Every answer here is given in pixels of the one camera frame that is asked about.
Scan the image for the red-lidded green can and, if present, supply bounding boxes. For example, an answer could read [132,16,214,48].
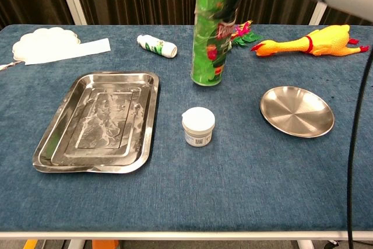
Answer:
[190,0,237,87]

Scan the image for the white round jar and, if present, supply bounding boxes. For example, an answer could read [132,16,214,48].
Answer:
[181,106,216,146]

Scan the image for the colourful feather shuttlecock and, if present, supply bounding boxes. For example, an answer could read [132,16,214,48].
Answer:
[228,20,262,51]

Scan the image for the white bottle green label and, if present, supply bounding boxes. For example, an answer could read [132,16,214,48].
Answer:
[136,34,178,58]

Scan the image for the yellow rubber chicken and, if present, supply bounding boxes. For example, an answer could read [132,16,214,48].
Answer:
[251,24,370,57]

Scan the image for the round steel plate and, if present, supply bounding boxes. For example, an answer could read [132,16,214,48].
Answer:
[259,86,335,139]

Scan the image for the white paper strip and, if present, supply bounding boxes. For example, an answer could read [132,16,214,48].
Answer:
[24,37,112,65]

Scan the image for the blue table cloth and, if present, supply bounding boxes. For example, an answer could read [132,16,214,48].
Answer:
[0,24,373,232]

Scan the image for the rectangular steel tray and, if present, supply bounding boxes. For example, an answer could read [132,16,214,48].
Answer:
[31,71,160,174]

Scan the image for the white scalloped plate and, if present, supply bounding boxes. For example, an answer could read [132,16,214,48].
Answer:
[12,26,80,61]

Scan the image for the white tassel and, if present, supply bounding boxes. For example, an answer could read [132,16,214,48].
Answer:
[0,61,23,72]

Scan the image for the orange plastic object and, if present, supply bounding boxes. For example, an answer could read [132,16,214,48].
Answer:
[92,240,119,249]

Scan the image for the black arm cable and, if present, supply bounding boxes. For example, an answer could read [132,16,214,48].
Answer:
[346,50,373,249]

